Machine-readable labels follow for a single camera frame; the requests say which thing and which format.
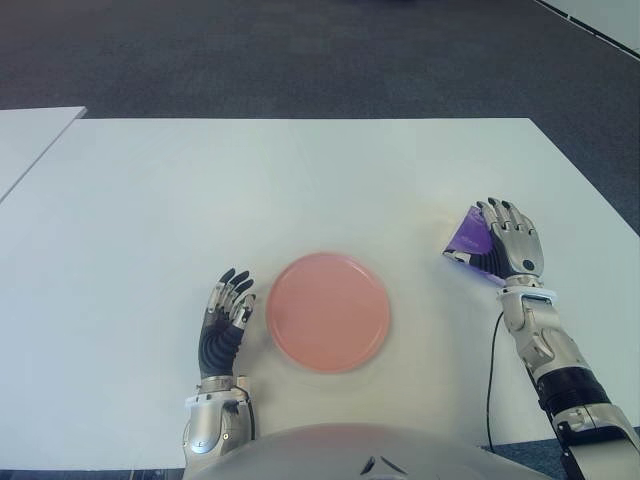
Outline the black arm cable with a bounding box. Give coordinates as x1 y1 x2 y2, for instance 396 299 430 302
233 383 258 441
486 309 507 452

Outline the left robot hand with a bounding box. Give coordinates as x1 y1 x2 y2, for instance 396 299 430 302
197 268 258 382

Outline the white adjacent table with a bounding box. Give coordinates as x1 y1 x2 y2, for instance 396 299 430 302
0 105 88 204

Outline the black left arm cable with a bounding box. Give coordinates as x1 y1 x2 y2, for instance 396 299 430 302
233 383 258 441

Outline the silver robot torso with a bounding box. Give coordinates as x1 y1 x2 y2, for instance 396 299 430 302
184 422 571 480

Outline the pink round plate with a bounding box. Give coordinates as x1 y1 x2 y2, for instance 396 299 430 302
265 252 392 374

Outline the purple tissue paper pack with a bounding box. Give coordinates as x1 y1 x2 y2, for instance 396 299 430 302
440 203 507 288

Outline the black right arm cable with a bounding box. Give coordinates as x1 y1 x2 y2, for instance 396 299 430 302
486 309 507 452

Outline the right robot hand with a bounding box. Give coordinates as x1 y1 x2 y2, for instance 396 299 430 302
442 197 545 289

